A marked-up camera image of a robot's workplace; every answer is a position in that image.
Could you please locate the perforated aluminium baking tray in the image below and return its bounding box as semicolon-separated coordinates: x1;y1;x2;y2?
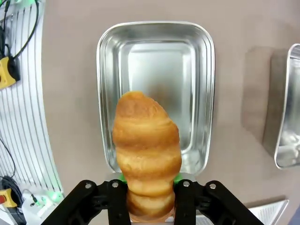
243;199;289;225

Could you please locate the black cable bundle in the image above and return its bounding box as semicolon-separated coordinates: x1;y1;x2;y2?
0;175;24;213

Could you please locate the yellow emergency stop box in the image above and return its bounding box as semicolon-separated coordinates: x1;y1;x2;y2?
0;188;18;210
0;55;21;90

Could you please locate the steel rectangular container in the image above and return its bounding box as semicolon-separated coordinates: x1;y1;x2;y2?
96;21;216;177
262;43;300;171

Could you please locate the white box with green light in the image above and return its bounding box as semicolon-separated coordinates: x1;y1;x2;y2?
22;189;64;219

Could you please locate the golden croissant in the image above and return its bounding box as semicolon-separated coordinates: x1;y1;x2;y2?
112;90;182;222

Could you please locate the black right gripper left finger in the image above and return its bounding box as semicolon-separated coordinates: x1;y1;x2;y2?
43;173;131;225

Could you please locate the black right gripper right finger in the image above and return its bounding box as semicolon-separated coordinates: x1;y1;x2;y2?
173;173;258;225

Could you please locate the white slatted panel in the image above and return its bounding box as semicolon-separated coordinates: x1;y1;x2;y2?
0;0;64;196

